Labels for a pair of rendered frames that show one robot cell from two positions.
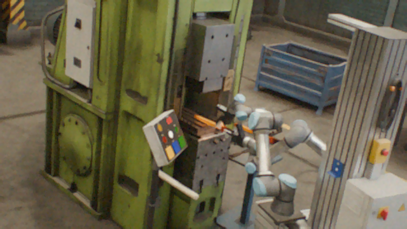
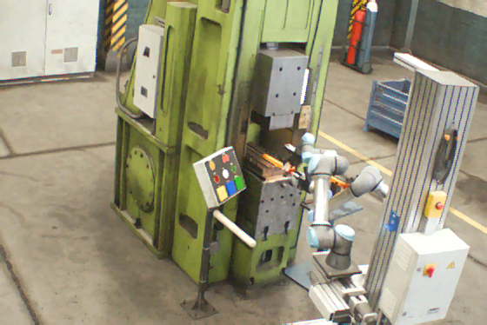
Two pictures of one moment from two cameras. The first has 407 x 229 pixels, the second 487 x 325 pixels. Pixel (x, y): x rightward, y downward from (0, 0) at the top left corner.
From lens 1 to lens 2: 48 cm
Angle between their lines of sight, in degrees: 9
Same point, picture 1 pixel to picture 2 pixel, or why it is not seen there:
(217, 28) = (286, 60)
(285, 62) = (397, 101)
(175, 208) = (238, 255)
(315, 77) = not seen: hidden behind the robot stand
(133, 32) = (198, 61)
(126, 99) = (189, 133)
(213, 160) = (282, 206)
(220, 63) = (291, 97)
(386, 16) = not seen: outside the picture
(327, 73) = not seen: hidden behind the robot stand
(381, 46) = (436, 91)
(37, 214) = (101, 246)
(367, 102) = (423, 150)
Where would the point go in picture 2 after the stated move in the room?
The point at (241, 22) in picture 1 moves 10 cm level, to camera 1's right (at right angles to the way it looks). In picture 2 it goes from (320, 55) to (334, 57)
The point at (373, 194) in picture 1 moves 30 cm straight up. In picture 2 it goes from (421, 249) to (436, 195)
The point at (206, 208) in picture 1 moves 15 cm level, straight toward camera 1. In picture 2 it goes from (273, 257) to (269, 268)
